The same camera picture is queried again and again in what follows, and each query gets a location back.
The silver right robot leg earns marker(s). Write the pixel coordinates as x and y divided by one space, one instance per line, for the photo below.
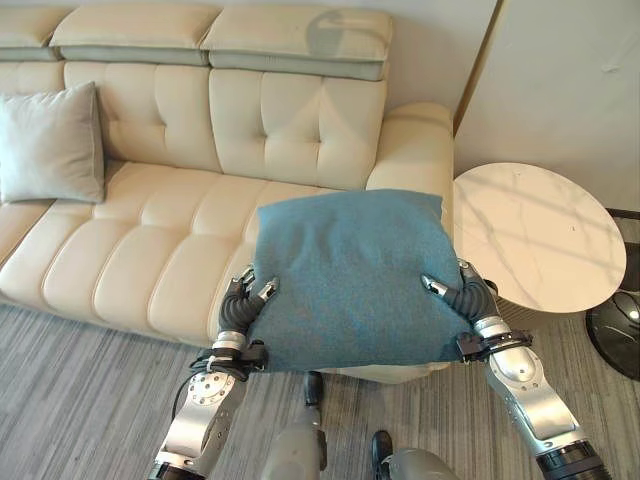
417 465

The round white marble side table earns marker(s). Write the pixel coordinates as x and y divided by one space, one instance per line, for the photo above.
537 235

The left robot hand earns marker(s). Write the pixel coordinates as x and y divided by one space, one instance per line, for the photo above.
239 306

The dark right robot foot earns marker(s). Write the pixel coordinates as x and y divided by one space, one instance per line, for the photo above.
381 450

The teal blue cushion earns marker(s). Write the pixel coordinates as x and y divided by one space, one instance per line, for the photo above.
353 280

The cream leather sofa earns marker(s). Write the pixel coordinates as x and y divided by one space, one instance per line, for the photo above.
200 160

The silver left robot leg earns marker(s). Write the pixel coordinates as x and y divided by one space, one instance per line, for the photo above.
296 445

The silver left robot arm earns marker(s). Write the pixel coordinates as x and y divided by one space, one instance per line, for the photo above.
208 396

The black round table base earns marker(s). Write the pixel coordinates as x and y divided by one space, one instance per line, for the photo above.
616 334

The dark robot foot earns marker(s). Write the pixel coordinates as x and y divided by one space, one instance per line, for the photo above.
381 450
313 388

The dark left robot foot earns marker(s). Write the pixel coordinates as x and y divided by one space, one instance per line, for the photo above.
313 388

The light grey cushion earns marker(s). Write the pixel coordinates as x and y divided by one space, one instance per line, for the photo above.
49 145

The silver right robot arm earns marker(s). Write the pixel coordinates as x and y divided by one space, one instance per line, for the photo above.
534 400

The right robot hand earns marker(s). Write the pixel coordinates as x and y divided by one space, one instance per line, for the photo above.
474 303

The silver robot leg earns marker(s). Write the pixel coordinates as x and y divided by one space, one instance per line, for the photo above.
417 465
296 445

